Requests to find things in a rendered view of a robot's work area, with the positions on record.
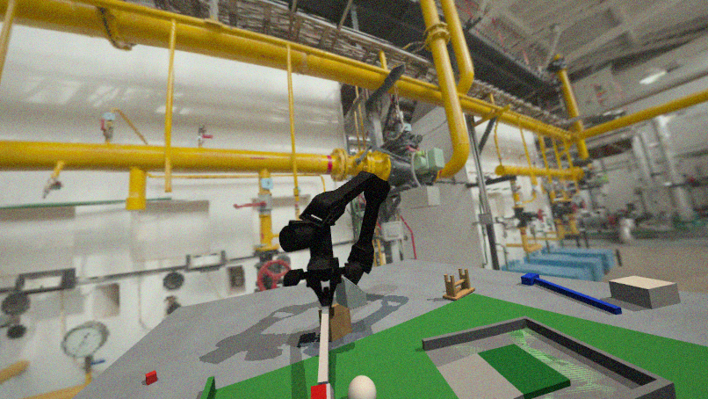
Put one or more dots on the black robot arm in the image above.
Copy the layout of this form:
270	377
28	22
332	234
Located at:
329	207

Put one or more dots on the small red block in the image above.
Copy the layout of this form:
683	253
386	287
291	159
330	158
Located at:
151	377

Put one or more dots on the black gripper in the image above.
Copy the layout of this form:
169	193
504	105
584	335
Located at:
352	270

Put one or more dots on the cream white ball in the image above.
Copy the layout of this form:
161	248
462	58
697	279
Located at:
361	387

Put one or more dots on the green flat mat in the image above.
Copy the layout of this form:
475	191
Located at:
394	359

